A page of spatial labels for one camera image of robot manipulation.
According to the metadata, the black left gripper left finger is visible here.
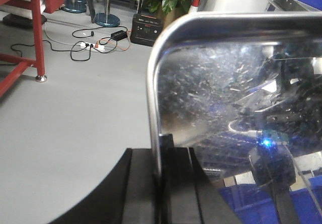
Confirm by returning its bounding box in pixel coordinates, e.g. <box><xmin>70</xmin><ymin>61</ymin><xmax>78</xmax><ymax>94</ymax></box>
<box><xmin>53</xmin><ymin>148</ymin><xmax>158</xmax><ymax>223</ymax></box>

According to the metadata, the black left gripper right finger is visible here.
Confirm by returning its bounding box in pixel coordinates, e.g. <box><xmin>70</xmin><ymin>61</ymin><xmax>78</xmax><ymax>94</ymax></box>
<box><xmin>159</xmin><ymin>134</ymin><xmax>241</xmax><ymax>223</ymax></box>

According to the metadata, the silver metal tray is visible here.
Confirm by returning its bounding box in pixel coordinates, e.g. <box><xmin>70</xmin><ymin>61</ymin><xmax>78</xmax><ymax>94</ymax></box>
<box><xmin>147</xmin><ymin>12</ymin><xmax>321</xmax><ymax>223</ymax></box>

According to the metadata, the white power strip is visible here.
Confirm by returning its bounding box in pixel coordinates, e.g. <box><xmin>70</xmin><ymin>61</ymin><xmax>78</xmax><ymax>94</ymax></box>
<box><xmin>78</xmin><ymin>41</ymin><xmax>105</xmax><ymax>53</ymax></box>

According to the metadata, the black power adapter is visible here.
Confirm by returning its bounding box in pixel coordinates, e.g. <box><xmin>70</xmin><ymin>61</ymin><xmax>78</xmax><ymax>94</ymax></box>
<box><xmin>110</xmin><ymin>30</ymin><xmax>128</xmax><ymax>41</ymax></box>

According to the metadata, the black portable power station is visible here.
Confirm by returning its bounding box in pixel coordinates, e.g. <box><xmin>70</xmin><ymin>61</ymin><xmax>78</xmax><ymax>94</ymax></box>
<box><xmin>130</xmin><ymin>14</ymin><xmax>164</xmax><ymax>46</ymax></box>

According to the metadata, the black floor cable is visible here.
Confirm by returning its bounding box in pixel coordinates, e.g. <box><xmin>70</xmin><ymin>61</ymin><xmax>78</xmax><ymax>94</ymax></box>
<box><xmin>10</xmin><ymin>27</ymin><xmax>119</xmax><ymax>62</ymax></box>

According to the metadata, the red metal table frame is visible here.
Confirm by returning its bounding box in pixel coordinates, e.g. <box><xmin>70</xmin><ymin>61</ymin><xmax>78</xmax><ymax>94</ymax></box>
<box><xmin>0</xmin><ymin>0</ymin><xmax>48</xmax><ymax>99</ymax></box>

